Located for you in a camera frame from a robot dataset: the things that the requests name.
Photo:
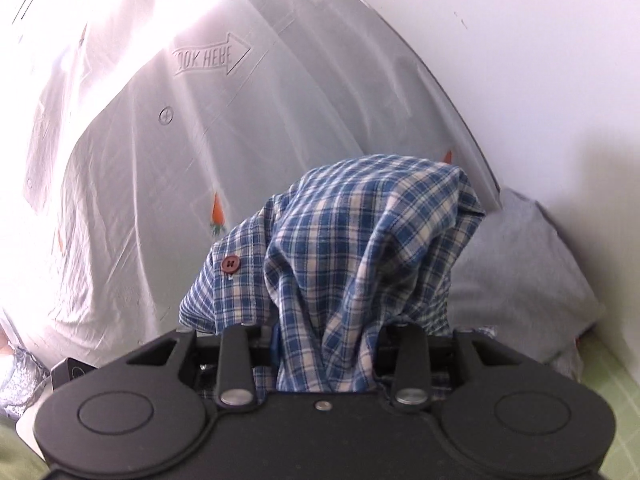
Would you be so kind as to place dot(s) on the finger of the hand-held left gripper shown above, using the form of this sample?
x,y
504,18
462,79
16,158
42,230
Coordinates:
x,y
70,372

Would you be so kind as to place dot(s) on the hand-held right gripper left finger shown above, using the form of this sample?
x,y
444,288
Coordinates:
x,y
237,355

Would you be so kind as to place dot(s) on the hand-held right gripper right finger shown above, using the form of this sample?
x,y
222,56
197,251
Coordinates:
x,y
410,355

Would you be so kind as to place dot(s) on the blue plaid shirt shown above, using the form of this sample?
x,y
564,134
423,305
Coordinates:
x,y
350,240

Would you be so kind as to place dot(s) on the grey speckled cloth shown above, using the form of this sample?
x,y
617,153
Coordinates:
x,y
20,375

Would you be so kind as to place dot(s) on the dull green cloth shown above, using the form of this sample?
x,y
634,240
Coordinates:
x,y
15,450

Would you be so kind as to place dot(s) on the light grey folded garment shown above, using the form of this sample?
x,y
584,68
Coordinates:
x,y
520,270

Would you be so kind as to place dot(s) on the white carrot print curtain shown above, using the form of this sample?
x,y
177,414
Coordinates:
x,y
150,185

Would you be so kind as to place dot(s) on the green grid mat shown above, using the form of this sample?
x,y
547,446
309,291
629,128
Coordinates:
x,y
620,410

